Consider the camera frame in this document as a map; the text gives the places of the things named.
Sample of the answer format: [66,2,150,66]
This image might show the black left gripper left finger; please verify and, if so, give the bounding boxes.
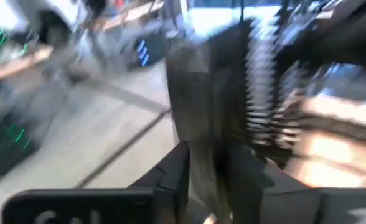
[128,141,190,224]

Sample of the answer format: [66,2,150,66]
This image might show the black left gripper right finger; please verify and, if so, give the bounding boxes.
[229,146,324,224]

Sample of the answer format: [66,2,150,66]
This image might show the black plastic basket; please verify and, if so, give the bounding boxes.
[166,17,299,224]

